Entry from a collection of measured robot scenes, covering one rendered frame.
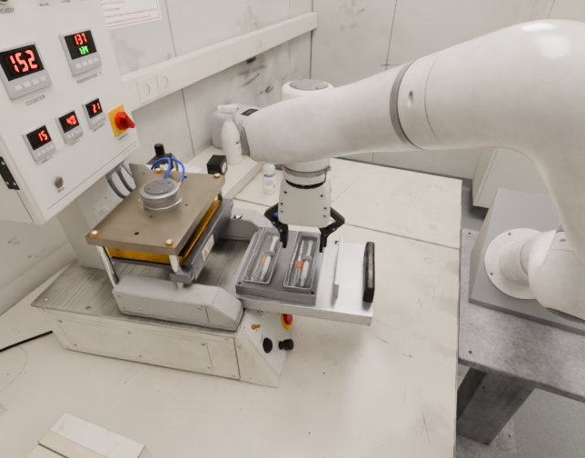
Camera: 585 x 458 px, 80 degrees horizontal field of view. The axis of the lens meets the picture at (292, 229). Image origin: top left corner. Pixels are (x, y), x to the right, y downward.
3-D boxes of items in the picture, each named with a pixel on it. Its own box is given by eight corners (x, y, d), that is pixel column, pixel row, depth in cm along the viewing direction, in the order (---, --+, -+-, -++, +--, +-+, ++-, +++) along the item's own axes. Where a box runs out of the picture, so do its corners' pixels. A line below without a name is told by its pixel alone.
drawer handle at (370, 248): (362, 301, 71) (364, 287, 68) (363, 253, 83) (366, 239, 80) (372, 303, 71) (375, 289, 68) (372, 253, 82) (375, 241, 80)
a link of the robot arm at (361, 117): (342, 174, 32) (242, 170, 59) (464, 141, 38) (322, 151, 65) (326, 70, 30) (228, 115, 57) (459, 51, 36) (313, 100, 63)
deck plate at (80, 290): (31, 306, 76) (29, 303, 75) (121, 214, 103) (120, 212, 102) (235, 339, 69) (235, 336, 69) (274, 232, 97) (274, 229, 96)
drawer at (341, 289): (228, 308, 74) (223, 282, 70) (255, 243, 91) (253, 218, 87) (370, 329, 70) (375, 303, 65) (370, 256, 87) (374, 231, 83)
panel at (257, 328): (280, 380, 80) (240, 328, 71) (301, 284, 104) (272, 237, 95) (287, 379, 80) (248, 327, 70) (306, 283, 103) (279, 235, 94)
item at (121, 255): (112, 261, 73) (96, 224, 67) (162, 204, 90) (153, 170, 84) (190, 272, 71) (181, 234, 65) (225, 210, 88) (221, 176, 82)
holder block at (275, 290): (235, 293, 72) (234, 284, 71) (260, 233, 88) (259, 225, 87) (315, 304, 70) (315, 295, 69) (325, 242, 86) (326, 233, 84)
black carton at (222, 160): (208, 179, 146) (205, 164, 141) (214, 168, 153) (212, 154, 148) (222, 179, 145) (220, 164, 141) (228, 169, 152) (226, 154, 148)
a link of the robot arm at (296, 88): (292, 177, 58) (339, 165, 61) (292, 95, 50) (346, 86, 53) (270, 157, 64) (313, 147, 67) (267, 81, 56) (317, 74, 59)
